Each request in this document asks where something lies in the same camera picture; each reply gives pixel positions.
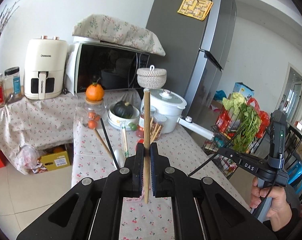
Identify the floral cloth cover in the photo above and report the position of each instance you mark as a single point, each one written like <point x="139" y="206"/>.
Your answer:
<point x="113" y="30"/>

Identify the black microwave oven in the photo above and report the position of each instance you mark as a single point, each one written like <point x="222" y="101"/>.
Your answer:
<point x="112" y="66"/>

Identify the large orange fruit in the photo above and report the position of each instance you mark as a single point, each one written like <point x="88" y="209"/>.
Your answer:
<point x="95" y="91"/>

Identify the black wire storage rack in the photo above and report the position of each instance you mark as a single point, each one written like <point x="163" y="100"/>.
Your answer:
<point x="224" y="139"/>

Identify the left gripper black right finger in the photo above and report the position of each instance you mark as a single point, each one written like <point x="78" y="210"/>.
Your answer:
<point x="201" y="208"/>

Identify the dark green pumpkin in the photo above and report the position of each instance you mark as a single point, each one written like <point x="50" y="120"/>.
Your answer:
<point x="123" y="109"/>

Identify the jar of red dried fruit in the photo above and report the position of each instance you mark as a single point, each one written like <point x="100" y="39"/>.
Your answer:
<point x="140" y="125"/>

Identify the cherry print tablecloth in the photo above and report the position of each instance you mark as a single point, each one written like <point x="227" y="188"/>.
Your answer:
<point x="47" y="123"/>

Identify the grey refrigerator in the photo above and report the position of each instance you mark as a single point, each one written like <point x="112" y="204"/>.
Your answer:
<point x="196" y="51"/>

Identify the woven lidded basket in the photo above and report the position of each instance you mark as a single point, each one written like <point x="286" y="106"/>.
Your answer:
<point x="151" y="78"/>

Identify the jar of dried fruit rings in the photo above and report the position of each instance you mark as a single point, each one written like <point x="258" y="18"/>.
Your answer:
<point x="157" y="126"/>

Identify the yellow cardboard box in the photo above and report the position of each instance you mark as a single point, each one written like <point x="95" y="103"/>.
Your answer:
<point x="55" y="158"/>

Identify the person's right hand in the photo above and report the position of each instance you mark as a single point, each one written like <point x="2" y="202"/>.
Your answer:
<point x="280" y="211"/>

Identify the white plastic spoon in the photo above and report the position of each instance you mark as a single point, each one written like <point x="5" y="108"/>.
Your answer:
<point x="120" y="158"/>

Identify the pink perforated utensil basket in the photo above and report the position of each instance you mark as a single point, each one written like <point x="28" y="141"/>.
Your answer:
<point x="132" y="197"/>

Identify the white stacked bowls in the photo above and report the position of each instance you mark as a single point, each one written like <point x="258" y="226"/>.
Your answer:
<point x="115" y="121"/>

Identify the yellow paper on fridge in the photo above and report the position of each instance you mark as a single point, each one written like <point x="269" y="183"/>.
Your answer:
<point x="197" y="9"/>

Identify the wooden chopsticks pair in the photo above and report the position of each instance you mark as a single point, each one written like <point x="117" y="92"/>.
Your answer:
<point x="124" y="139"/>

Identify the blue label clear jar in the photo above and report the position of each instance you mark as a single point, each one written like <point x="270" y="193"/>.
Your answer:
<point x="12" y="85"/>

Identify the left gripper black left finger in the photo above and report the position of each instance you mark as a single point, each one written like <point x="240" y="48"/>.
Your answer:
<point x="92" y="208"/>

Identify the white air fryer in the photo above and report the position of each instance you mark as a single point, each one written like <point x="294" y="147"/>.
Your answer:
<point x="44" y="70"/>

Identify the green leafy vegetables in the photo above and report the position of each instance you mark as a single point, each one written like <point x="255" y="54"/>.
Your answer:
<point x="242" y="118"/>

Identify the white electric cooking pot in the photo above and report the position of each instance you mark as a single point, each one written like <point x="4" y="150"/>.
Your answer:
<point x="171" y="105"/>

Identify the brown wooden chopstick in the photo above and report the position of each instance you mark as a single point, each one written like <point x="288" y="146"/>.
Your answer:
<point x="146" y="173"/>

